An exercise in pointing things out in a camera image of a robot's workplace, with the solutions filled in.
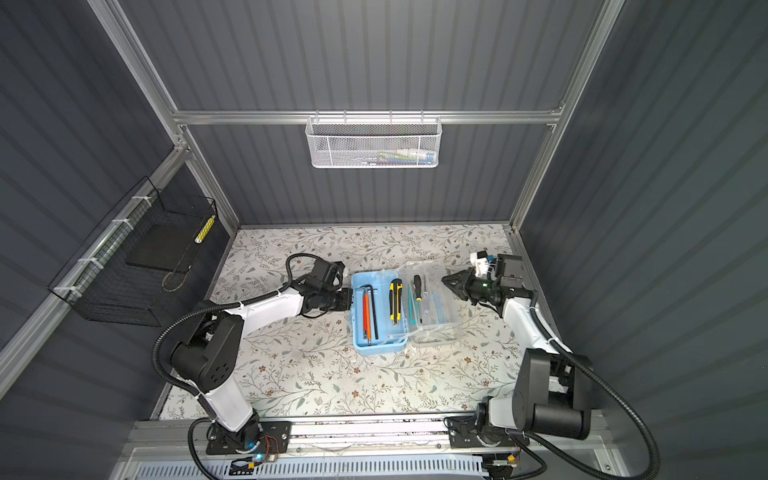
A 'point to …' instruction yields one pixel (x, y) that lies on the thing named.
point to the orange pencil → (368, 319)
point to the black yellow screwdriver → (418, 291)
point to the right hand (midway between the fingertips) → (449, 283)
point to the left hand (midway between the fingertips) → (355, 301)
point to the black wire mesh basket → (99, 285)
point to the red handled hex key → (364, 313)
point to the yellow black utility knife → (395, 300)
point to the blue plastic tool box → (378, 312)
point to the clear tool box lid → (430, 306)
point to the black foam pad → (161, 244)
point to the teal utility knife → (412, 308)
